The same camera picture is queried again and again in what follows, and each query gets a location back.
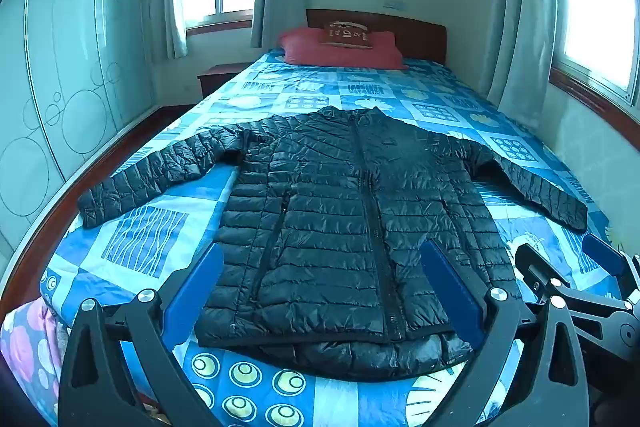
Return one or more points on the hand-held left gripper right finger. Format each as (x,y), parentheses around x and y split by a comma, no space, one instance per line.
(450,287)

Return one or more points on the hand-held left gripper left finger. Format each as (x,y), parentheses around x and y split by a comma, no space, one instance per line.
(195,292)

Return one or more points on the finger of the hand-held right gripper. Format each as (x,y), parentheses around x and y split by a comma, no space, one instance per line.
(602,251)
(537,269)

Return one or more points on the black puffer jacket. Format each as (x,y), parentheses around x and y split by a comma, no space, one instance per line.
(325,217)

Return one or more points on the bed with blue patterned sheet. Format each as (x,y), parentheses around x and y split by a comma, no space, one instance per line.
(150,237)

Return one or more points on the pink floral quilt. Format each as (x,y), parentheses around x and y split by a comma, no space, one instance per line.
(25,352)

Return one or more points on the wooden nightstand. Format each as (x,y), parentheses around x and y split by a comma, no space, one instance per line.
(220,77)

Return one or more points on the long light curtain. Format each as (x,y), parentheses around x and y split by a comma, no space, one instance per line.
(525,32)

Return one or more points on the brown wooden headboard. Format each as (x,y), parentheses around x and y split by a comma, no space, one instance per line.
(425,37)

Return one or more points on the white wardrobe with circle print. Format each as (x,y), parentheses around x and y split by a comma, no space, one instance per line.
(75,57)

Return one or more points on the red pillow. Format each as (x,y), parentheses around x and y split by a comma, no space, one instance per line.
(300,47)

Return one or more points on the small brown cushion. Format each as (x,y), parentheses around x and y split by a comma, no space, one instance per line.
(347,36)

